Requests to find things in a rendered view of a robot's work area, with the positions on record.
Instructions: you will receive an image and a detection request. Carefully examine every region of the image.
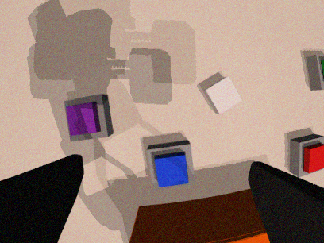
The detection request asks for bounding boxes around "red button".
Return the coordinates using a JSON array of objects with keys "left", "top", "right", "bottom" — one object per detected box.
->
[{"left": 289, "top": 134, "right": 324, "bottom": 178}]

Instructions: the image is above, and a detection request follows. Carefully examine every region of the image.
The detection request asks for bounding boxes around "purple button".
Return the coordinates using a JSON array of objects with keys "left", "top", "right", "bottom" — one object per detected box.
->
[{"left": 64, "top": 94, "right": 114, "bottom": 141}]

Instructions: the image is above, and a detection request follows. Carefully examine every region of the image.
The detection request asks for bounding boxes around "green button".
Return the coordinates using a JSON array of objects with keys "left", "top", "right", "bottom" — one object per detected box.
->
[{"left": 306, "top": 54, "right": 324, "bottom": 91}]

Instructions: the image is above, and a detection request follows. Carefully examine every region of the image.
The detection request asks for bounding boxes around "blue button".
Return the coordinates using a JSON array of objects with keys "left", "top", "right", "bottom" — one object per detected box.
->
[{"left": 147, "top": 140, "right": 196, "bottom": 191}]

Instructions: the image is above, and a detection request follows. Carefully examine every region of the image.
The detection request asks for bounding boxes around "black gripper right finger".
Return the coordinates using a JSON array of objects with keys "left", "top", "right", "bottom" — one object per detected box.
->
[{"left": 248, "top": 162, "right": 324, "bottom": 243}]

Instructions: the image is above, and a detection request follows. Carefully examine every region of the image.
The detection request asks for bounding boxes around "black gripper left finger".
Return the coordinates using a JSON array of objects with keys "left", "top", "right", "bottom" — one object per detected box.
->
[{"left": 0, "top": 153, "right": 85, "bottom": 243}]

